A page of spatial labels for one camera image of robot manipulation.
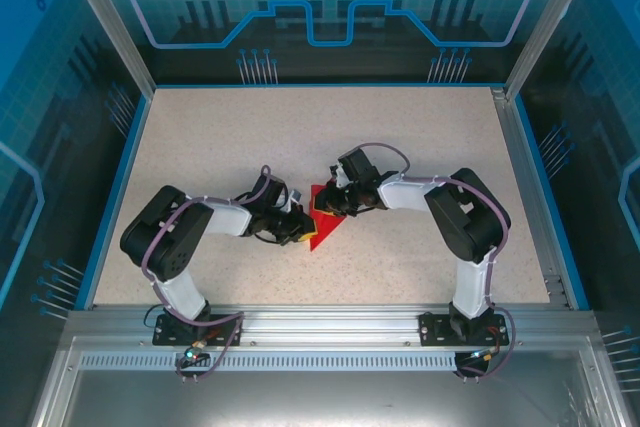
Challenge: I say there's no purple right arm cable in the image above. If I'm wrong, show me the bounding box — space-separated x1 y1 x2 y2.
349 142 516 384

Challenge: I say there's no blue table edge strip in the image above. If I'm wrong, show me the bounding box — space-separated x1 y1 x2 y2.
74 94 154 312
514 95 592 312

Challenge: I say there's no small green LED connector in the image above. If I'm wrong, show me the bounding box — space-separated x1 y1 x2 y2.
182 341 209 363
467 346 501 363

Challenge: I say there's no blue printed side panel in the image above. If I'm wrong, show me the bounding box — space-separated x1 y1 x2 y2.
0 0 154 328
504 0 640 398

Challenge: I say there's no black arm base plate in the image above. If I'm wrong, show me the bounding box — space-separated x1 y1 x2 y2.
418 311 506 348
152 313 245 348

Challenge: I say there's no long aluminium base rail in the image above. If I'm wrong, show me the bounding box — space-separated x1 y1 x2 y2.
64 304 599 346

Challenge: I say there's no slotted grey cable duct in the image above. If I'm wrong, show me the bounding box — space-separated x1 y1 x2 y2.
77 352 461 372

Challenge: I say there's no aluminium frame post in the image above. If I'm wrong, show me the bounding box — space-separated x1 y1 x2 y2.
55 0 157 98
503 0 597 101

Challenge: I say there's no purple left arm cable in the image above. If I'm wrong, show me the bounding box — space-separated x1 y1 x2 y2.
141 163 274 384

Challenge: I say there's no red cloth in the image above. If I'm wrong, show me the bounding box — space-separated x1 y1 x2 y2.
307 183 349 252

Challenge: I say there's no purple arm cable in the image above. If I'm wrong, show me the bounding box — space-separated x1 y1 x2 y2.
349 142 516 384
141 163 274 384

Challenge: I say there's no aluminium side rail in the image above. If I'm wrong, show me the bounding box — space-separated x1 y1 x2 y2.
490 86 574 309

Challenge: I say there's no sheet metal tray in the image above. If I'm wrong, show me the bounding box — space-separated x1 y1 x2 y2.
29 336 631 427

